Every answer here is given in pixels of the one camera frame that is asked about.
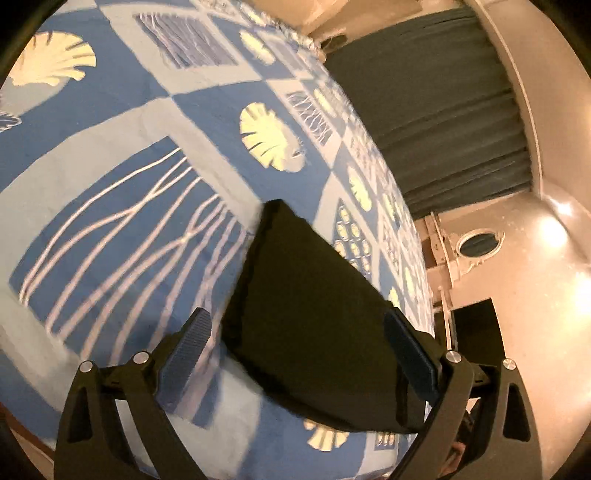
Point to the dark green curtain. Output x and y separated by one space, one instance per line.
438 106

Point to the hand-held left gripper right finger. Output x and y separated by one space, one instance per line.
411 353

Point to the oval white-framed mirror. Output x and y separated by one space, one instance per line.
478 243

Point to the blue patterned bed sheet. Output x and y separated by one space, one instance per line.
138 138

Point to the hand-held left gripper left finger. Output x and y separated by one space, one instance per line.
187 350

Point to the white vanity table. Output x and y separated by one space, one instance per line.
441 249

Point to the black pants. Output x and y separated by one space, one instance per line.
309 323

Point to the black television screen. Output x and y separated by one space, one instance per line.
478 330

